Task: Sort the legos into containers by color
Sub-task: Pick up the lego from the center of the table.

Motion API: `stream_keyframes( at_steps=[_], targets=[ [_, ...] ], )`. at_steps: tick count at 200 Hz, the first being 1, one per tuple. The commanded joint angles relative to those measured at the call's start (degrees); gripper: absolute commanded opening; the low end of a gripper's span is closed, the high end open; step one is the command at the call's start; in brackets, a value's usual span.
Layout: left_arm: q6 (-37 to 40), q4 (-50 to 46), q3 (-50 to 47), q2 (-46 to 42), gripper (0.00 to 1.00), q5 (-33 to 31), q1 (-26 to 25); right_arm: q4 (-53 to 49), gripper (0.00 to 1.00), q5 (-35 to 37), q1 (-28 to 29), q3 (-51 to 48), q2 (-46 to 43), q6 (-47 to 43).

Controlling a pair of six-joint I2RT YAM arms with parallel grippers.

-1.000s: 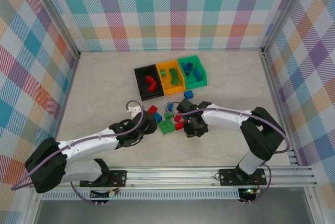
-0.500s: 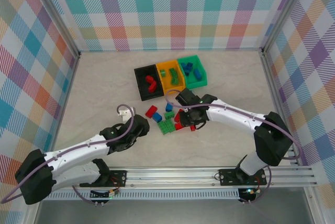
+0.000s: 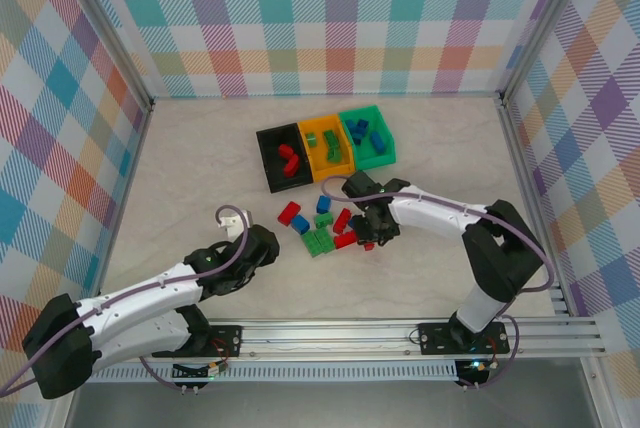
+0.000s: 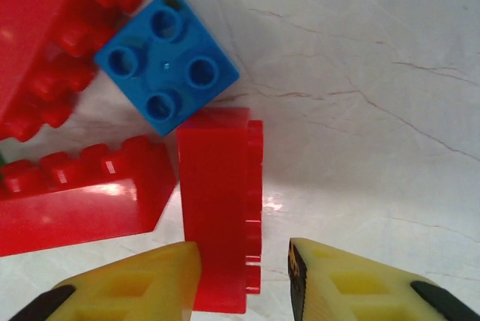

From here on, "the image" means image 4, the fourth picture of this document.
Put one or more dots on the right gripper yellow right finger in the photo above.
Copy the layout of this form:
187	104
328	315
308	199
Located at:
356	291

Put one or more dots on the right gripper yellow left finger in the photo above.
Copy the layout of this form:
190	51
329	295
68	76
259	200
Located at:
131	291

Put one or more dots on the red lego brick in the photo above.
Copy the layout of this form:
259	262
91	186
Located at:
213	186
33	17
75	216

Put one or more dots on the blue lego brick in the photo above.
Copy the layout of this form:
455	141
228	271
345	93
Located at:
168	66

